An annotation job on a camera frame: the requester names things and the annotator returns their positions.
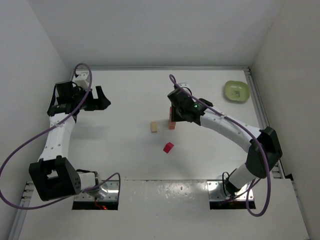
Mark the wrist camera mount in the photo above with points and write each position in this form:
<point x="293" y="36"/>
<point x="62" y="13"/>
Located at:
<point x="82" y="79"/>
<point x="184" y="85"/>

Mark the orange cube block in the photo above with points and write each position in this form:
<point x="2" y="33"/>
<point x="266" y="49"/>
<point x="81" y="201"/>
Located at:
<point x="172" y="127"/>

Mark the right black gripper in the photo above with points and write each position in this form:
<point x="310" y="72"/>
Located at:
<point x="176" y="116"/>

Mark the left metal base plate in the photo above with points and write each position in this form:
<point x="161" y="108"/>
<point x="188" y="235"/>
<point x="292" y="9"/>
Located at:
<point x="108" y="192"/>

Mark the metal base plate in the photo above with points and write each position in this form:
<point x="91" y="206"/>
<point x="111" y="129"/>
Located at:
<point x="108" y="192"/>
<point x="216" y="193"/>

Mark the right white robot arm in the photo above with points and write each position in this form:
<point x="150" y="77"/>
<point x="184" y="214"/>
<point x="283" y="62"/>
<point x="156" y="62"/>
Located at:
<point x="254" y="167"/>

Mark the magenta roof block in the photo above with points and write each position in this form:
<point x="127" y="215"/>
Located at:
<point x="168" y="147"/>

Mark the green plastic bowl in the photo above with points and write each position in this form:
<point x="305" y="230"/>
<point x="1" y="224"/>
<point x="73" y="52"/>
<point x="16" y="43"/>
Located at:
<point x="236" y="91"/>

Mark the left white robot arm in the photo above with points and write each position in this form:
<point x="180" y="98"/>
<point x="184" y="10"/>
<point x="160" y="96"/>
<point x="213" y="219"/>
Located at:
<point x="53" y="175"/>

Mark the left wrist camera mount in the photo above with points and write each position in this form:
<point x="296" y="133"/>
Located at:
<point x="82" y="79"/>

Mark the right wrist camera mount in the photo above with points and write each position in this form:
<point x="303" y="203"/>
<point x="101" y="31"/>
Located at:
<point x="184" y="85"/>

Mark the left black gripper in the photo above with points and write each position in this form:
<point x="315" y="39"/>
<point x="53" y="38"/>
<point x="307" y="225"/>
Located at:
<point x="92" y="99"/>

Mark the brown printed rectangular block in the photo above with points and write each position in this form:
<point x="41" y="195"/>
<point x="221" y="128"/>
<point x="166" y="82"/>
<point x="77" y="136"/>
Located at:
<point x="171" y="112"/>

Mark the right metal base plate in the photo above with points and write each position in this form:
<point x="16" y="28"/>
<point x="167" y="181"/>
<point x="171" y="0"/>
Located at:
<point x="216" y="193"/>

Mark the natural wood long block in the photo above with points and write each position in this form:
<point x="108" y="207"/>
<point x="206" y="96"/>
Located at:
<point x="153" y="127"/>

